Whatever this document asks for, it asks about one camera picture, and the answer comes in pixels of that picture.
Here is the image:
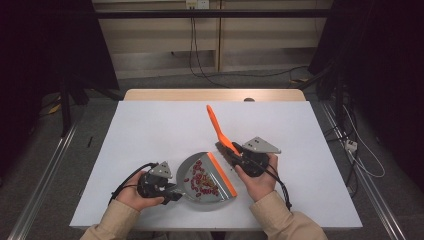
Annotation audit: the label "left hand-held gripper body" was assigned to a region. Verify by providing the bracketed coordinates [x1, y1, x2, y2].
[137, 161, 174, 200]

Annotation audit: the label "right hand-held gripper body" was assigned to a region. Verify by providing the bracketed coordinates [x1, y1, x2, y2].
[237, 136, 282, 178]

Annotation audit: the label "grey dustpan with orange edge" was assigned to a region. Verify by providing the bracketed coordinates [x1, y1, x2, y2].
[175, 151, 238, 212]

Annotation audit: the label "orange brush with grey bristles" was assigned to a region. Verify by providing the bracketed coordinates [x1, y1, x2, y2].
[205, 104, 243, 168]

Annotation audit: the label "red beans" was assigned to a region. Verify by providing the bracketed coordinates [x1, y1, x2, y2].
[183, 159, 221, 198]

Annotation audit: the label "person's right hand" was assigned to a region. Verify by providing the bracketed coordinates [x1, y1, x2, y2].
[234, 153, 279, 203]

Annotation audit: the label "person's left hand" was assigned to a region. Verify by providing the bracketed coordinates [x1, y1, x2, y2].
[115, 170, 166, 213]

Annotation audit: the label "white table cover board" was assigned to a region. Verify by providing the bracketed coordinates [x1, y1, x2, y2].
[69, 100, 364, 232]

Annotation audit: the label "wooden table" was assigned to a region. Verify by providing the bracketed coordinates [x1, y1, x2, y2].
[123, 88, 307, 102]

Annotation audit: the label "black metal stand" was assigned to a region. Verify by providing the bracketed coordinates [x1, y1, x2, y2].
[59, 71, 124, 138]
[298, 63, 348, 134]

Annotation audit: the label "beige wooden cabinet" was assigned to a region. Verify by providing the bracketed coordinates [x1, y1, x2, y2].
[92, 0, 334, 80]

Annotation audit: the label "black horizontal bar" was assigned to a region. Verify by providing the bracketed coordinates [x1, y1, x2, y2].
[94, 9, 334, 19]

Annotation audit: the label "dark curtain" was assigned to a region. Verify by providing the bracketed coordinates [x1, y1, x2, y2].
[0, 0, 120, 174]
[308, 0, 424, 191]

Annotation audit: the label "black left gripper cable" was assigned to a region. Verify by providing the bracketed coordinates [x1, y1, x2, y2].
[108, 162, 159, 206]

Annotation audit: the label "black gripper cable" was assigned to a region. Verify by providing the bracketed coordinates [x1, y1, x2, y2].
[263, 164, 293, 211]
[108, 162, 159, 206]

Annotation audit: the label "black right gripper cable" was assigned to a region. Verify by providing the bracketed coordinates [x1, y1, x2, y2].
[263, 164, 293, 211]

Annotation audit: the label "black floor cable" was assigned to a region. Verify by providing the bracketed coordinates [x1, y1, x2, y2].
[196, 65, 311, 80]

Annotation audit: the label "bundle of black cables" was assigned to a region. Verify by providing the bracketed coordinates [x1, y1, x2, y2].
[324, 96, 362, 198]

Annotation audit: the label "white cable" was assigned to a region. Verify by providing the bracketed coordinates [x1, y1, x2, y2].
[343, 104, 387, 179]

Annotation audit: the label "black hanging cable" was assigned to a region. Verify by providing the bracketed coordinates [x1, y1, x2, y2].
[188, 7, 231, 89]

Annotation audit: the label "metal floor rail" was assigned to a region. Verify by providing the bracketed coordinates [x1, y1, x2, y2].
[319, 101, 407, 240]
[7, 116, 84, 240]

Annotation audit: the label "white wall socket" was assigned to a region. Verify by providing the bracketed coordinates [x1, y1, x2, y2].
[185, 0, 210, 10]

